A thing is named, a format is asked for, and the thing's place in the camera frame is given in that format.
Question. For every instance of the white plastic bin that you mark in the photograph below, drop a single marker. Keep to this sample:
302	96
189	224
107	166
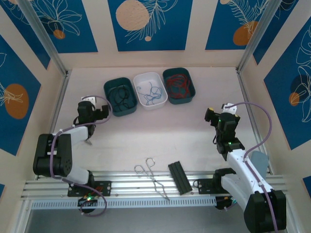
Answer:
160	102

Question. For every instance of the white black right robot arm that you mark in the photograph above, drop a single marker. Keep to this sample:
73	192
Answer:
245	170

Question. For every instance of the black controller board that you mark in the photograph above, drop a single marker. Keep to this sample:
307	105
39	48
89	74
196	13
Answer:
83	201
219	205

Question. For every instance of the black rail piece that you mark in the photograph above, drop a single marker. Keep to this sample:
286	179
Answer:
179	178

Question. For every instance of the light blue case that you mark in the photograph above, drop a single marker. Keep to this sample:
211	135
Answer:
261	162

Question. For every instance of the aluminium table side rail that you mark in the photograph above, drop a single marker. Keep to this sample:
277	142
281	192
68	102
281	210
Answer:
62	97
243	85

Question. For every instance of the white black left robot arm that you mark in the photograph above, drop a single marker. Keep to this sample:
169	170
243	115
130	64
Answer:
73	134

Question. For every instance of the aluminium frame post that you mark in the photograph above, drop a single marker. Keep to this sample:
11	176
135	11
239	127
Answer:
44	36
258	36

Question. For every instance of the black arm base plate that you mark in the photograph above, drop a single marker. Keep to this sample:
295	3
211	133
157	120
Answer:
107	188
204	187

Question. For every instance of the teal plastic bin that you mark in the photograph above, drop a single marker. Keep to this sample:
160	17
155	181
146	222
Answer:
131	109
192	97

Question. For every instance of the metal scissor tongs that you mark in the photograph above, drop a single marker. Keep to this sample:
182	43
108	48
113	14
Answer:
153	180

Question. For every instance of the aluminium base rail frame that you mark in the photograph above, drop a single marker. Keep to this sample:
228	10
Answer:
136	187

